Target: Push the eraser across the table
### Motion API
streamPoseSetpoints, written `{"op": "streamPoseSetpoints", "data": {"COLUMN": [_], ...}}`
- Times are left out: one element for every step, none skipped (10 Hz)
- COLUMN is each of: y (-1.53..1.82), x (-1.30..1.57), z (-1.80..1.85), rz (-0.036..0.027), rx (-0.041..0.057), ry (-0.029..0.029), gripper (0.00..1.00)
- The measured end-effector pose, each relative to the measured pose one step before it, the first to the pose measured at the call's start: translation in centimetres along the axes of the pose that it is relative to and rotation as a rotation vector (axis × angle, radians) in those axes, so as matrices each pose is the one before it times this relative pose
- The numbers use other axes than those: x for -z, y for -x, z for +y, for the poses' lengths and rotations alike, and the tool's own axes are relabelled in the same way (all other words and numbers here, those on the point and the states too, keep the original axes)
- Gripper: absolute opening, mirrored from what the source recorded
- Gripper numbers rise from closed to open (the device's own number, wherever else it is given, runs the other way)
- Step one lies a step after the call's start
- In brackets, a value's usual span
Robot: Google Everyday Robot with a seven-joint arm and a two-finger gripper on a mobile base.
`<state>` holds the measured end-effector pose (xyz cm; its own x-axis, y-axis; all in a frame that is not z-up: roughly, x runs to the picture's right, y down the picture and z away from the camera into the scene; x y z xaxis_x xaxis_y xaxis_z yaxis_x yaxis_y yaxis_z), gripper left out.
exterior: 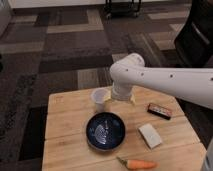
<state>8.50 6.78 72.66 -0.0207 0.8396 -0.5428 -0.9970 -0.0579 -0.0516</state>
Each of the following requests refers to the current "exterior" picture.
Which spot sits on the dark blue patterned bowl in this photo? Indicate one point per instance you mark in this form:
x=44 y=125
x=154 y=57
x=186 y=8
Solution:
x=105 y=131

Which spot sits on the orange carrot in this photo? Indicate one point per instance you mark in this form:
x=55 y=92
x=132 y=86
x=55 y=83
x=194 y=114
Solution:
x=137 y=164

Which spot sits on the black office chair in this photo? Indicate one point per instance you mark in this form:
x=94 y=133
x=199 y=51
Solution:
x=194 y=43

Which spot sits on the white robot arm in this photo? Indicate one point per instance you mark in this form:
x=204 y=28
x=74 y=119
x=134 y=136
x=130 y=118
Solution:
x=190 y=84

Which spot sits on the white sponge block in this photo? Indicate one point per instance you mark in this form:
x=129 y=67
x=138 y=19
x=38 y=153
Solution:
x=150 y=135

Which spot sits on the black red eraser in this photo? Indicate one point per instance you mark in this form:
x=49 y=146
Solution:
x=159 y=111

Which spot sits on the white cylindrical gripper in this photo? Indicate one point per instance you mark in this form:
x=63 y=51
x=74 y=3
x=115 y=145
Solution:
x=120 y=92

